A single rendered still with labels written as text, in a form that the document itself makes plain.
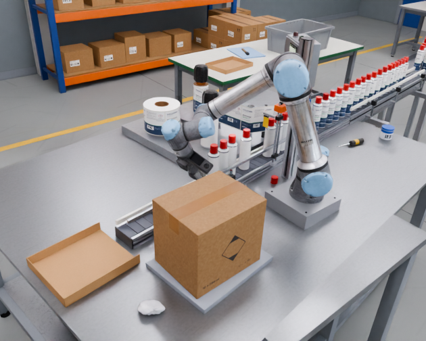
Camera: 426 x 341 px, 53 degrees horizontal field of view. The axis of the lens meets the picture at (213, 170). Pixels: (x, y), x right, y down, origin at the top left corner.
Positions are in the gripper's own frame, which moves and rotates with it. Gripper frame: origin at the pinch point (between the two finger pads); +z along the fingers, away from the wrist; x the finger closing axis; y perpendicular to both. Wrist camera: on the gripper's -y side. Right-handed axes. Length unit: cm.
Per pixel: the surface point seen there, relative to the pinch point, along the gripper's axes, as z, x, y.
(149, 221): -10.8, 30.0, -1.0
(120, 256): -16, 47, -5
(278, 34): 107, -194, 125
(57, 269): -26, 64, 4
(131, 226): -14.5, 36.1, 0.8
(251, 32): 208, -281, 258
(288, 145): 14.5, -39.9, -13.7
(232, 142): -1.9, -21.1, -0.4
